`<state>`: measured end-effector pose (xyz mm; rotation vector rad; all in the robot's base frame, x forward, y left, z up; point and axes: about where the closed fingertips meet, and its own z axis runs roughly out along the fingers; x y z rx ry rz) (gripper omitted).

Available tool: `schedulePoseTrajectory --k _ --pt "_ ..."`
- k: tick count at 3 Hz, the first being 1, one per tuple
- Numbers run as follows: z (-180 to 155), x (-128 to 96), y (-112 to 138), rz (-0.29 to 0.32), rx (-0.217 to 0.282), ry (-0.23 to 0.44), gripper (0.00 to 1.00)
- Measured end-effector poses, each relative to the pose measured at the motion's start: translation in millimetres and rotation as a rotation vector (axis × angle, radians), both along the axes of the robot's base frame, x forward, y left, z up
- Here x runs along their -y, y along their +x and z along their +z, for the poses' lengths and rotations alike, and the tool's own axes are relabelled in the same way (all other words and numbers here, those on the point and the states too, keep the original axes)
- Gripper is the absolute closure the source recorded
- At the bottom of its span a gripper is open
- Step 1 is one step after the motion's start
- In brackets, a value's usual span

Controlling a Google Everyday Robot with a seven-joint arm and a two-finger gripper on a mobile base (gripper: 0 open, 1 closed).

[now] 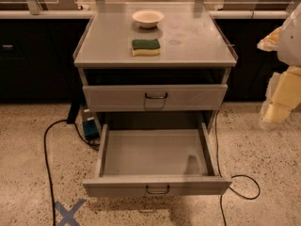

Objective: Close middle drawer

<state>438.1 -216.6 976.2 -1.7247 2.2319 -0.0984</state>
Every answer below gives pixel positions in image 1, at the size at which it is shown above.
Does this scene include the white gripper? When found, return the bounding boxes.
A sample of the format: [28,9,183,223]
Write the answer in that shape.
[257,26,301,129]

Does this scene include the grey drawer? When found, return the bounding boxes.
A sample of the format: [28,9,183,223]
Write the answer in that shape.
[83,84,228,112]
[83,123,231,197]

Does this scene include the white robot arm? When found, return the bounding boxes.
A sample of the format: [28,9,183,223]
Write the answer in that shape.
[257,4,301,129]

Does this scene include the grey drawer cabinet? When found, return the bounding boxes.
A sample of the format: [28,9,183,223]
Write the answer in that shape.
[72,2,239,134]

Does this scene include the grey top drawer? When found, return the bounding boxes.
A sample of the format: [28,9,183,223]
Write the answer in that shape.
[83,84,228,112]

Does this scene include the green yellow sponge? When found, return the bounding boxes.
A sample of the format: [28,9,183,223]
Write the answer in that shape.
[132,39,161,57]

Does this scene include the white bowl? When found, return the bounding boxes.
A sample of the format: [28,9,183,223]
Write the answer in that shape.
[132,9,165,29]

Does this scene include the blue power box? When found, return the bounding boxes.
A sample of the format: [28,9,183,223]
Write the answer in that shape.
[81,106,99,140]

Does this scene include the blue tape cross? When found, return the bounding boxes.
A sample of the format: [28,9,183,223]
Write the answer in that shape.
[55,199,86,226]

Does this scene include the dark lab bench cabinets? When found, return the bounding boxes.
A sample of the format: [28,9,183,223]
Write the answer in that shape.
[0,19,287,104]

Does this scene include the black cable left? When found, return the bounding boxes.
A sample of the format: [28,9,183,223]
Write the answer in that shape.
[43,119,101,226]

